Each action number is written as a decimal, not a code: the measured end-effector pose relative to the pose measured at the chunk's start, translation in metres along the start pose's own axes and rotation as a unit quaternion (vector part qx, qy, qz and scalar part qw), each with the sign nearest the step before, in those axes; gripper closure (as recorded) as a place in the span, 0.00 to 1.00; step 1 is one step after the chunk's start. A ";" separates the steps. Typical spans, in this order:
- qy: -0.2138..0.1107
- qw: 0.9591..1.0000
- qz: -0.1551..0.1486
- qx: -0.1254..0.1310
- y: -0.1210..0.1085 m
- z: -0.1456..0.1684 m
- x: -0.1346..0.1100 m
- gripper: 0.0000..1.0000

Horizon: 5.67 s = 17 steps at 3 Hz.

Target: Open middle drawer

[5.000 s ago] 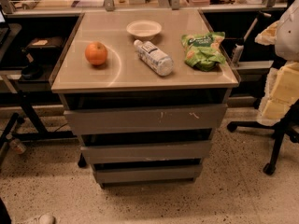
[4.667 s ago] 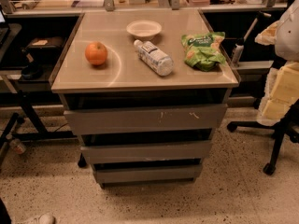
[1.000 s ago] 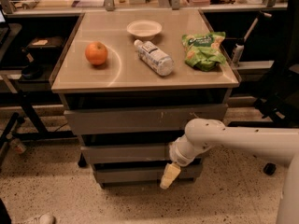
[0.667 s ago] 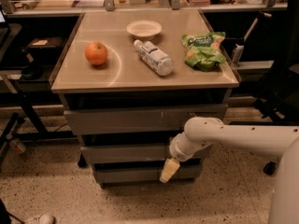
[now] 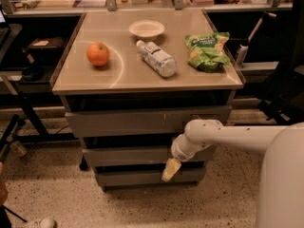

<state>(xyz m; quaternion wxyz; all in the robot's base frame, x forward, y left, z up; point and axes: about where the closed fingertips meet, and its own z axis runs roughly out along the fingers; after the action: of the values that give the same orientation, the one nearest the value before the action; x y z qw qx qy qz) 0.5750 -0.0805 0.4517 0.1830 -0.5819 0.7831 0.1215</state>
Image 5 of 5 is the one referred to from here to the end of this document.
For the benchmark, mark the black box with label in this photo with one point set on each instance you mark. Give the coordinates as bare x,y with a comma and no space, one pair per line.
47,45

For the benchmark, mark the black office chair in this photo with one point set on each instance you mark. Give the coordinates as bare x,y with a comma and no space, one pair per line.
281,94

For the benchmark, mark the black desk stand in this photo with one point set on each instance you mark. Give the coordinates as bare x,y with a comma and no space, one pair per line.
42,137

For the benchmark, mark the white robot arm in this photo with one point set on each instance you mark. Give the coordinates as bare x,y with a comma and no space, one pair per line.
281,187

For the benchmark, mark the grey drawer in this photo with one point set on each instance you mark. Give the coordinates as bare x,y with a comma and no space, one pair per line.
118,179
127,155
141,121

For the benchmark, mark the white shoe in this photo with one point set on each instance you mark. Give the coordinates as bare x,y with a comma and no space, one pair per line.
41,223

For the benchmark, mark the green chip bag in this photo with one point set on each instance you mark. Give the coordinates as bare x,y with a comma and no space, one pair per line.
206,51

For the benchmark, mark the grey top drawer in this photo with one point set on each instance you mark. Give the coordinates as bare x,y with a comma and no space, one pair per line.
141,121

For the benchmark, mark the small bottle on floor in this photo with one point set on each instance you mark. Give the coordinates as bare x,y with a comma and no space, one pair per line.
16,147

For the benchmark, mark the white black handheld tool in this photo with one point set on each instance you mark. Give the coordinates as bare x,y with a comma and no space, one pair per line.
244,45

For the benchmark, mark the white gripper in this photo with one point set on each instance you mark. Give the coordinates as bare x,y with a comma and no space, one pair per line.
179,152

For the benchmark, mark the clear plastic water bottle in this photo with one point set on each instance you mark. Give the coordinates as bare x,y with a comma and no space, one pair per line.
157,58

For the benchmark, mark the white bowl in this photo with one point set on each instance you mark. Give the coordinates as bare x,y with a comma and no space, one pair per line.
146,30

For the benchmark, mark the grey drawer cabinet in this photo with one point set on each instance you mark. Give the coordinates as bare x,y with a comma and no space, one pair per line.
127,82

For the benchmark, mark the orange apple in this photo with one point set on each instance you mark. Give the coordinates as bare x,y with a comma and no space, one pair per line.
98,54

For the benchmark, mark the grey bottom drawer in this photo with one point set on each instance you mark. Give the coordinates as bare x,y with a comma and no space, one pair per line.
118,179

